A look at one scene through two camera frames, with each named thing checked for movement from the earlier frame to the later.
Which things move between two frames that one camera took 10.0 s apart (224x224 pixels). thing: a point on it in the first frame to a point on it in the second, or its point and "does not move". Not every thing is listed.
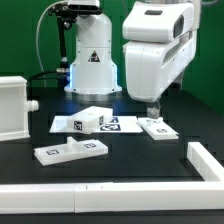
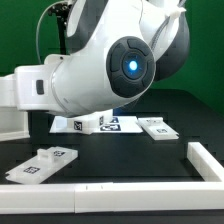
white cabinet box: x=14 y=108 does not move
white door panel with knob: x=74 y=149 to x=47 y=163
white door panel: x=158 y=129 does not move
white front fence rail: x=112 y=197 does not move
